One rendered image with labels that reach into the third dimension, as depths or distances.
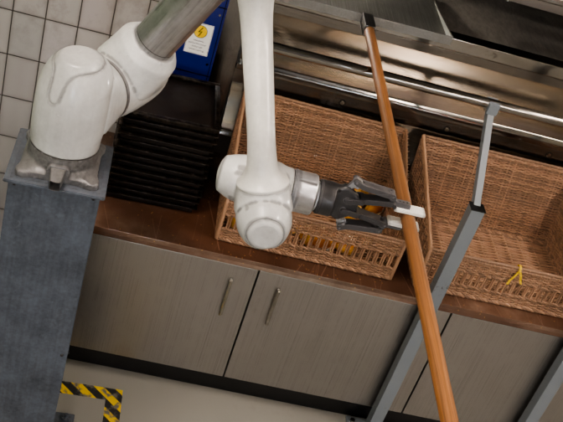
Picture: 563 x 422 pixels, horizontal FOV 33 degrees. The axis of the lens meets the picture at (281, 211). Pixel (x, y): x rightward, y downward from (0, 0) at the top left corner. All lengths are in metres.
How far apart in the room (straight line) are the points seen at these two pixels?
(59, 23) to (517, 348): 1.74
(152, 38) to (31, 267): 0.60
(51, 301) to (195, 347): 0.78
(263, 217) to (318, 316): 1.18
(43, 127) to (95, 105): 0.12
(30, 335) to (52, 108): 0.63
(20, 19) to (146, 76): 0.98
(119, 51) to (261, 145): 0.53
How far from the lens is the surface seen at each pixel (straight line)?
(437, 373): 1.69
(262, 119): 1.78
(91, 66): 2.05
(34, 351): 2.45
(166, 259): 2.78
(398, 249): 2.82
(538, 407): 3.19
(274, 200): 1.78
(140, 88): 2.18
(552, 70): 3.16
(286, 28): 3.01
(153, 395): 3.10
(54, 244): 2.23
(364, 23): 2.84
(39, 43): 3.10
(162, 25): 2.11
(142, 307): 2.91
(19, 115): 3.24
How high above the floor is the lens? 2.22
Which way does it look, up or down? 33 degrees down
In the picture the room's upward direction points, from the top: 19 degrees clockwise
